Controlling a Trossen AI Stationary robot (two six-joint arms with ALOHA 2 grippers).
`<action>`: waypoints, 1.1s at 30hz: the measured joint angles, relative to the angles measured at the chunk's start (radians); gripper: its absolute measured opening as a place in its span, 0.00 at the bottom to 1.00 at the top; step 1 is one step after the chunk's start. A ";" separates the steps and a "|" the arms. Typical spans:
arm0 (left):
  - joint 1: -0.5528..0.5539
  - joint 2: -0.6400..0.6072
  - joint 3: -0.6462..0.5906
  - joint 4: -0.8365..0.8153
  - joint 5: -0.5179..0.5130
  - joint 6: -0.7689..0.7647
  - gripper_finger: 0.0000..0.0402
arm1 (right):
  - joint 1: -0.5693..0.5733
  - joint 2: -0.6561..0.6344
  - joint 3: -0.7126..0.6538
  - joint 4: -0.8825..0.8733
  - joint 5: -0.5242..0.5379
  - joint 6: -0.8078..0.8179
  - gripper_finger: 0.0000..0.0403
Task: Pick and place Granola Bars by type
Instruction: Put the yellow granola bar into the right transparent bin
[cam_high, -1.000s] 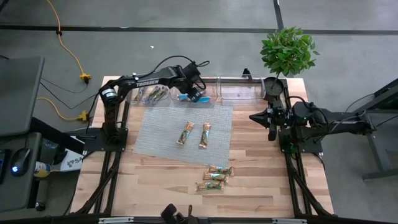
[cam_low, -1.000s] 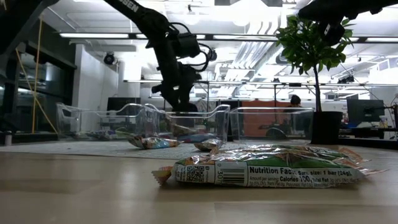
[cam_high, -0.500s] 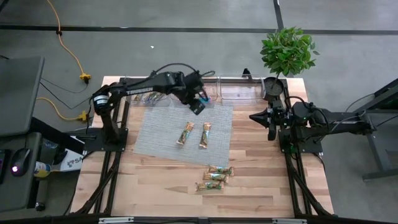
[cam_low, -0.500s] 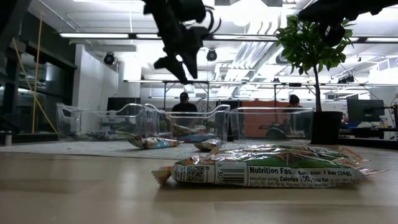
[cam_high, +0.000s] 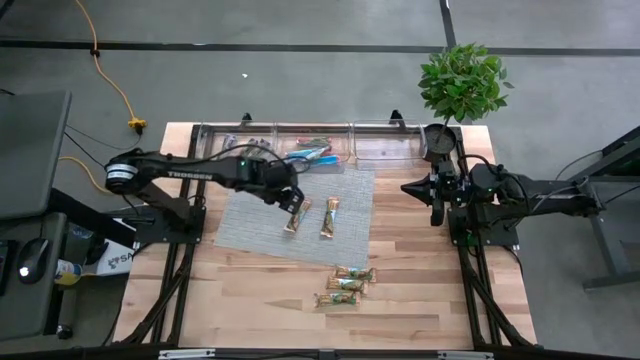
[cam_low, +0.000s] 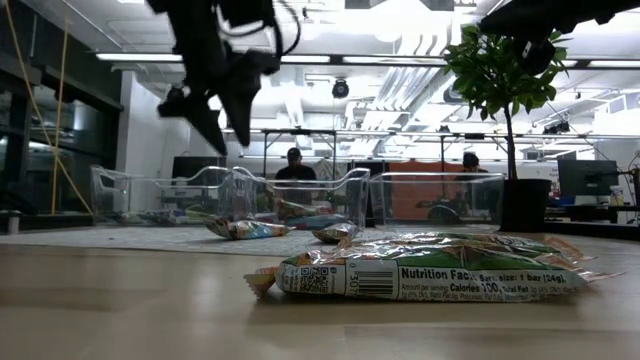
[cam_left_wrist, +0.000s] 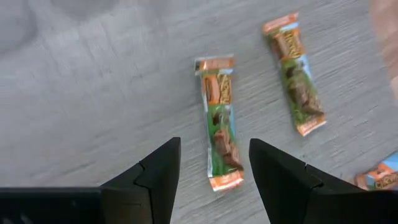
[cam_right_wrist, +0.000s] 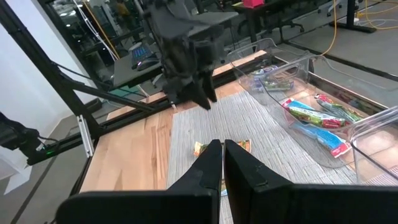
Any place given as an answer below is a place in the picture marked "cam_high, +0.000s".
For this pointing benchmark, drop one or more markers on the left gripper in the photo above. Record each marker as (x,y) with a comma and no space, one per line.
(282,185)

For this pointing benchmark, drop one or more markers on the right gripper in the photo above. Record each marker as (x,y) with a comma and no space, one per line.
(445,192)

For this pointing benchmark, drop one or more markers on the granola bar green orange wrapper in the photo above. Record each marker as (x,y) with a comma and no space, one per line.
(347,285)
(337,299)
(296,222)
(330,220)
(356,274)

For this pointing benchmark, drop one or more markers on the granola bar blue red wrapper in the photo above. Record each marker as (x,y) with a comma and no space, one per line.
(325,161)
(300,154)

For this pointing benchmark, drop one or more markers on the granola bar purple green wrapper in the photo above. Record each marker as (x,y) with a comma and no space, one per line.
(263,145)
(250,145)
(228,142)

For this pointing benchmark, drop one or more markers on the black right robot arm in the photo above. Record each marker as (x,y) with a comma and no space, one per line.
(540,195)

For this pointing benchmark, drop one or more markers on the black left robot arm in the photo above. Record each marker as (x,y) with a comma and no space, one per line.
(190,175)

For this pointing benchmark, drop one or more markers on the clear plastic bin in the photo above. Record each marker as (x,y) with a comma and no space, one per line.
(290,167)
(210,160)
(390,150)

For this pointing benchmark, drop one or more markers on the black plant pot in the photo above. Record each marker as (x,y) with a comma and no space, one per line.
(430,150)

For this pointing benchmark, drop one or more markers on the grey woven mat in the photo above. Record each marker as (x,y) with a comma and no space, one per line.
(260,230)

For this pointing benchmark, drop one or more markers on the green leafy plant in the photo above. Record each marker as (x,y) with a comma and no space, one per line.
(462,82)

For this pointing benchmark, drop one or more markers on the white printed cardboard box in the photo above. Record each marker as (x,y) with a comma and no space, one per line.
(117,260)

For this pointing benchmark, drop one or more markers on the black desk base bar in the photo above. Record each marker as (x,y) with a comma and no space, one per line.
(85,217)

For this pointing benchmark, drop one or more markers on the yellow white bottle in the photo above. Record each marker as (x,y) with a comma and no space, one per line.
(67,272)

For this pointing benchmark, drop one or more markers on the black caster wheel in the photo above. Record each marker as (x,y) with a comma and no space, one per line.
(65,332)

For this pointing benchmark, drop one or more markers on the black computer mouse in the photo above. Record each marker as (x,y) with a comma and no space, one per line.
(34,260)

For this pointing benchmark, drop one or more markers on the dark grey desk top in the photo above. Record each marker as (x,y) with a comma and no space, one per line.
(30,150)

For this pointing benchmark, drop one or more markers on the grey lower desk shelf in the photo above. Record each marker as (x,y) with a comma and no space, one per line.
(30,310)

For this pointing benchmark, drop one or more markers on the black keyboard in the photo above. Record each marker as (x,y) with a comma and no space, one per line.
(3,270)

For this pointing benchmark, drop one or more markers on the silver metal bracket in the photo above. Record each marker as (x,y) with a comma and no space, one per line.
(186,355)
(465,355)

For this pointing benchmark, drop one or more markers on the black side table frame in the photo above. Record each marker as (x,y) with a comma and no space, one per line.
(607,245)

